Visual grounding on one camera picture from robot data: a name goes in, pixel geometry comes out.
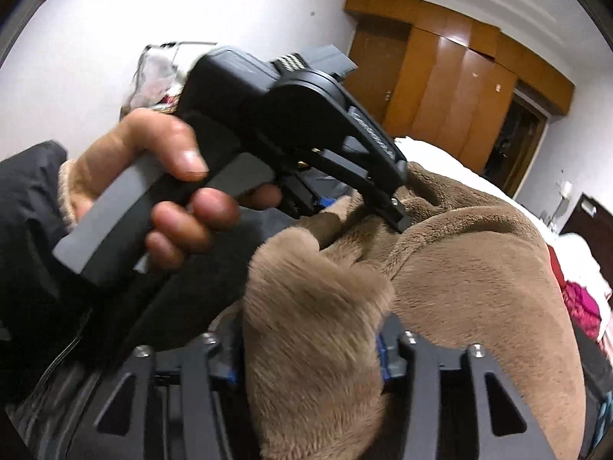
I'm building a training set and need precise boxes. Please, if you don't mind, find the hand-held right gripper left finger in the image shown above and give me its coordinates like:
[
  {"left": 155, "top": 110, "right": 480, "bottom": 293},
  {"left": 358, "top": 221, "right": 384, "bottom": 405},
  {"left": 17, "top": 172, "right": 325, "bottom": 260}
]
[{"left": 91, "top": 333, "right": 245, "bottom": 460}]

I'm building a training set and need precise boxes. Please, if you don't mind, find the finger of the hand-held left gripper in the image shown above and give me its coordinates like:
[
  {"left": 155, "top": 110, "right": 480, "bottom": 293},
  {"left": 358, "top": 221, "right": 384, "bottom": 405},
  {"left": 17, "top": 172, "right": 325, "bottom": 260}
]
[
  {"left": 282, "top": 175, "right": 336, "bottom": 221},
  {"left": 316, "top": 151, "right": 413, "bottom": 235}
]

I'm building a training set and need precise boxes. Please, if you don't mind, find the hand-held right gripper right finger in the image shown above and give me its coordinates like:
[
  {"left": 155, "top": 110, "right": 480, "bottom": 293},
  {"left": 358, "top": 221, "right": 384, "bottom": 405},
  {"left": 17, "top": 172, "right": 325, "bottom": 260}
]
[{"left": 376, "top": 314, "right": 559, "bottom": 460}]

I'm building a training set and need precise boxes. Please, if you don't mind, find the brown fleece sweatshirt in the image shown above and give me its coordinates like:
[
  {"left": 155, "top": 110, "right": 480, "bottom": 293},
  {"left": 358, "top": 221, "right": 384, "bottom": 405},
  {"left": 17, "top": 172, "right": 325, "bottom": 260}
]
[{"left": 242, "top": 160, "right": 587, "bottom": 460}]

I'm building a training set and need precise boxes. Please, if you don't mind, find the person's left forearm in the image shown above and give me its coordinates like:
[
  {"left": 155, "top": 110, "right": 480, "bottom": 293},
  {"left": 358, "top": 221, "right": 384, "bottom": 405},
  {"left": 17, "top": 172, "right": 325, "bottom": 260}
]
[{"left": 0, "top": 140, "right": 97, "bottom": 327}]

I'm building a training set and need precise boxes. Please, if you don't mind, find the person's left hand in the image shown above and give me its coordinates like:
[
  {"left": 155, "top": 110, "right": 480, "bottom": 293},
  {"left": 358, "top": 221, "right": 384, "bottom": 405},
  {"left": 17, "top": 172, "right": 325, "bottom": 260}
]
[{"left": 72, "top": 108, "right": 283, "bottom": 274}]

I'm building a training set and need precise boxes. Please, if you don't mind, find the clear plastic bag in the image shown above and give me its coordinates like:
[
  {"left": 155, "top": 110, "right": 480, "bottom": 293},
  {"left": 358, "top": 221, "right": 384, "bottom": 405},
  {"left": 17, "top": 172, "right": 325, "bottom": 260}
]
[{"left": 129, "top": 43, "right": 192, "bottom": 111}]

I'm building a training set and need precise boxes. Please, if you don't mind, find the wooden wardrobe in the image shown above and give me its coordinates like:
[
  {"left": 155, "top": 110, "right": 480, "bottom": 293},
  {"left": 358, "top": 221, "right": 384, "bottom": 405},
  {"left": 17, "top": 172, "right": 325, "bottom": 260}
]
[{"left": 344, "top": 0, "right": 575, "bottom": 197}]

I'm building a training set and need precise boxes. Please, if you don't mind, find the magenta garment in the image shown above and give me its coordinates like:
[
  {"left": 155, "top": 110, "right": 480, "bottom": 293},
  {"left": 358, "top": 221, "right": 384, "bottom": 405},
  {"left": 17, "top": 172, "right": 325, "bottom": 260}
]
[{"left": 562, "top": 282, "right": 602, "bottom": 341}]

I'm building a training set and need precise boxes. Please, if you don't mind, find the bedside lamp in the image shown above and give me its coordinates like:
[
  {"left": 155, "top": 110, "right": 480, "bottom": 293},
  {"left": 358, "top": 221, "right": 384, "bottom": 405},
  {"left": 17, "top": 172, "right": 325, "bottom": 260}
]
[{"left": 546, "top": 181, "right": 574, "bottom": 228}]

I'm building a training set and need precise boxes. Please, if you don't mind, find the white duvet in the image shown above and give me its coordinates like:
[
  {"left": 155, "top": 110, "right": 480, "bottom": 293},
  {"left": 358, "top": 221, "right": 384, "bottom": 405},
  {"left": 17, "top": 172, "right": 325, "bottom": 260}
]
[{"left": 393, "top": 135, "right": 613, "bottom": 298}]

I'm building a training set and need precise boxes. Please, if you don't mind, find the dark wooden headboard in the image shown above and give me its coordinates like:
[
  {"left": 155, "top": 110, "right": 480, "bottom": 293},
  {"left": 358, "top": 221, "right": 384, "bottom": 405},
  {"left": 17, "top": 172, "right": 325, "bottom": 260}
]
[{"left": 559, "top": 192, "right": 599, "bottom": 235}]

